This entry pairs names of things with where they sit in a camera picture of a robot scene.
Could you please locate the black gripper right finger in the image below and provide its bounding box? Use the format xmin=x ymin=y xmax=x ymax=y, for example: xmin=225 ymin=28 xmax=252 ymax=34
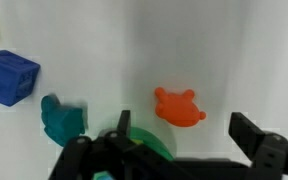
xmin=228 ymin=111 xmax=288 ymax=180

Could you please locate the green bowl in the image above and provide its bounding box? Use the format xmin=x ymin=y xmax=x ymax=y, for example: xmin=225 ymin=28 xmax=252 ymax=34
xmin=93 ymin=126 xmax=176 ymax=180

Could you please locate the small blue cube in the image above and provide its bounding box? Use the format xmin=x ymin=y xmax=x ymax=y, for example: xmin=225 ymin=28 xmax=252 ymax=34
xmin=0 ymin=49 xmax=41 ymax=108

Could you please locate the teal toy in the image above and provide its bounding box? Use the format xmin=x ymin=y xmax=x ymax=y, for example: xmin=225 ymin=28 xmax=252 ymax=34
xmin=40 ymin=94 xmax=89 ymax=148

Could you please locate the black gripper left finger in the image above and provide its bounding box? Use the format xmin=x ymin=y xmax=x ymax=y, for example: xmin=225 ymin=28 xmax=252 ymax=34
xmin=48 ymin=109 xmax=192 ymax=180

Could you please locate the orange toy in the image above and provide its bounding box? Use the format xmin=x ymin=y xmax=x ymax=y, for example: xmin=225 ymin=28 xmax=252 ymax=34
xmin=154 ymin=87 xmax=208 ymax=129

